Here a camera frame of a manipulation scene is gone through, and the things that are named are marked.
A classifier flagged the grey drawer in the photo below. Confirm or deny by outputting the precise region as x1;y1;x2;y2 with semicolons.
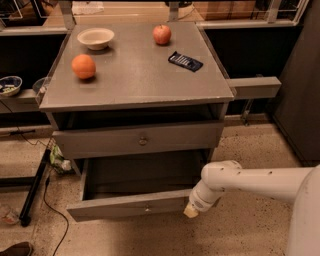
53;121;224;159
67;150;209;222

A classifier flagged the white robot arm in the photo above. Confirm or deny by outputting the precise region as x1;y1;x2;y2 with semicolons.
184;161;320;256

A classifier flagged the grey top drawer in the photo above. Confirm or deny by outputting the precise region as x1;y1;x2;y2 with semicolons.
53;121;224;159

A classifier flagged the grey wooden drawer cabinet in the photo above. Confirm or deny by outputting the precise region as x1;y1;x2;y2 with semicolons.
40;22;233;172

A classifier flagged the green white plastic bag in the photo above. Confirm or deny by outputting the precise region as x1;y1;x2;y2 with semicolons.
50;145;72;174

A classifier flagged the grey side shelf bar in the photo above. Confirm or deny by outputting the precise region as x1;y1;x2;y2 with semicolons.
227;77;281;100

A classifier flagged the dark blue snack packet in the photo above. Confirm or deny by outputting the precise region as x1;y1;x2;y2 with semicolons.
168;51;203;72

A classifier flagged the black metal stand leg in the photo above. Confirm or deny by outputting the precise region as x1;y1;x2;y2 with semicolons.
19;149;50;227

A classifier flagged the brown shoe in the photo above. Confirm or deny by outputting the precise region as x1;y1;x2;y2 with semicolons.
0;242;33;256

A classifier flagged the red apple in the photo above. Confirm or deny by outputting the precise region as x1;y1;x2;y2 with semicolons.
152;24;171;45

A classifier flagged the orange fruit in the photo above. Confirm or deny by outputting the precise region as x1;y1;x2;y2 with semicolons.
71;54;96;79

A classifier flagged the clear plastic container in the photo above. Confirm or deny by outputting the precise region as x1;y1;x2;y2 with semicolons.
32;77;51;98

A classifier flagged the white empty bowl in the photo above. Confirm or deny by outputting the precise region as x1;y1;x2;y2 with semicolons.
77;28;115;50

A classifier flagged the blue patterned bowl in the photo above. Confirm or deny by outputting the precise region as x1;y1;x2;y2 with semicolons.
0;76;23;97

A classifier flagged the black floor cable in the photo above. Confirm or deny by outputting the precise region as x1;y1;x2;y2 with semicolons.
42;173;70;256

